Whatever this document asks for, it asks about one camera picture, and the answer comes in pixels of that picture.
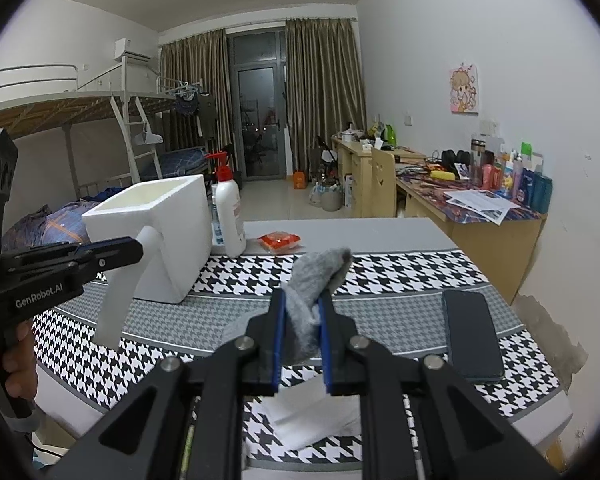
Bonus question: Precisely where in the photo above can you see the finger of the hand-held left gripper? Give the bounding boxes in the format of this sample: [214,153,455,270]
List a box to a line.
[2,236,144,267]
[5,250,144,286]

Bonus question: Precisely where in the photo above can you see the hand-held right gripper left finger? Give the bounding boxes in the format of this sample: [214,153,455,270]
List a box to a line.
[45,291,287,480]

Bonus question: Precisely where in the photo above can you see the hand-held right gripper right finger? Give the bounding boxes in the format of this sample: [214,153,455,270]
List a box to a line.
[319,292,561,480]

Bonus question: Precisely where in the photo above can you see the white foam box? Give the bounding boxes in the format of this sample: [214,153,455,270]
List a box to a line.
[81,175,213,305]

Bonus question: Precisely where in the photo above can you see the grey felt cloth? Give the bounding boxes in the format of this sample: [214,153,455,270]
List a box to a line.
[222,247,353,366]

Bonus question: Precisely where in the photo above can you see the person's left hand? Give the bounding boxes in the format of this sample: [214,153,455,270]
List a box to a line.
[0,321,35,397]

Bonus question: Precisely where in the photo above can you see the blue quilt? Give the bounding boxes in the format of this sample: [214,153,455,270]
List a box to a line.
[2,200,88,253]

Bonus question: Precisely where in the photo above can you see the orange snack packet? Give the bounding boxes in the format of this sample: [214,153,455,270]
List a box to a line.
[257,231,301,253]

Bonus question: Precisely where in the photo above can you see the clear bottle blue label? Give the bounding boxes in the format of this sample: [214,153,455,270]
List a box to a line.
[210,182,226,247]

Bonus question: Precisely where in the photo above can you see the houndstooth table mat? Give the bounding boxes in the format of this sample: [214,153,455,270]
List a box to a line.
[32,250,573,463]

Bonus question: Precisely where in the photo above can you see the blue plaid mattress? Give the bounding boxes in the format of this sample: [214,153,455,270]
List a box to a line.
[157,147,208,174]

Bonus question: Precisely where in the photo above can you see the white pump bottle red cap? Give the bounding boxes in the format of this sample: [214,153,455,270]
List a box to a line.
[206,150,247,258]

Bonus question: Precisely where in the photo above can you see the white metal bunk bed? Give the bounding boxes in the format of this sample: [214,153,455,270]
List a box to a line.
[0,62,216,211]

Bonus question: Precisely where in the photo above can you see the black phone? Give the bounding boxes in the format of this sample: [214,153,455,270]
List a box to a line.
[441,289,506,384]

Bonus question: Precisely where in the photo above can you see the grey bucket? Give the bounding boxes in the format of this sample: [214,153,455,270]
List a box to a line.
[308,180,343,212]

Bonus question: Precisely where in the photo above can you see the hanging dark clothes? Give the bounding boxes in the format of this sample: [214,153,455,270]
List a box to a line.
[172,92,201,117]

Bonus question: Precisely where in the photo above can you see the brown curtain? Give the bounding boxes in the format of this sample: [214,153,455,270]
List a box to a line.
[160,29,233,161]
[285,17,368,181]

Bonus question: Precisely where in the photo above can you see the wooden chair with smiley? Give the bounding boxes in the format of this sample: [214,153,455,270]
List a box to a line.
[370,147,398,218]

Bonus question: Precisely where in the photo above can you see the light wooden desk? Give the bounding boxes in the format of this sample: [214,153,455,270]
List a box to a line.
[331,135,426,218]

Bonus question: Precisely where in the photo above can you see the black folding chair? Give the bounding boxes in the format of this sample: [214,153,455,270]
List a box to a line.
[307,135,338,181]

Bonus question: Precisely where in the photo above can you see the wooden desk with patterned mat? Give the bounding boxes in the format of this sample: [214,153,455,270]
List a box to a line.
[395,165,548,306]

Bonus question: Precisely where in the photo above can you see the white air conditioner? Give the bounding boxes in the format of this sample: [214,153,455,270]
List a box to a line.
[114,37,151,63]

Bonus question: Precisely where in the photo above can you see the glass balcony door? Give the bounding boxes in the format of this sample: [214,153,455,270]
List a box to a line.
[227,30,288,181]

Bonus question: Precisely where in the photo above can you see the printed papers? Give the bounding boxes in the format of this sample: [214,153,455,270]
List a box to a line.
[442,187,518,226]

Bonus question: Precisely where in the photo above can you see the black headphones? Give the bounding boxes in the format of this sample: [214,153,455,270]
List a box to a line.
[440,150,471,171]

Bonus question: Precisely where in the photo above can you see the row of toiletry bottles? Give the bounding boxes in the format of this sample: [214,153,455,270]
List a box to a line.
[470,135,553,213]

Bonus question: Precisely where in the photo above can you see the cartoon wall poster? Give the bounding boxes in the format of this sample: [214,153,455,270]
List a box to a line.
[449,62,481,116]

